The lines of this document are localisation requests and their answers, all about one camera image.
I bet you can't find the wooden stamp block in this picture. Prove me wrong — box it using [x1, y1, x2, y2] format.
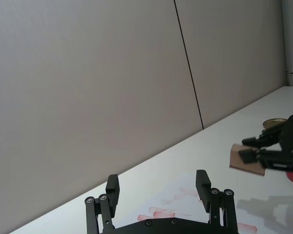
[229, 143, 267, 177]

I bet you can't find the round gold tin lid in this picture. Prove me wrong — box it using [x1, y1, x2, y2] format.
[262, 117, 288, 130]

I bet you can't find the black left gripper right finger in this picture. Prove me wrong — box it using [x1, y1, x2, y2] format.
[196, 170, 239, 234]

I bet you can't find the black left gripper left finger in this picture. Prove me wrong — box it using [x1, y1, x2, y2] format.
[84, 174, 121, 234]

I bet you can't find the white paper with red stamps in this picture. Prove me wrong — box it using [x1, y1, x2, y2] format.
[112, 172, 259, 234]

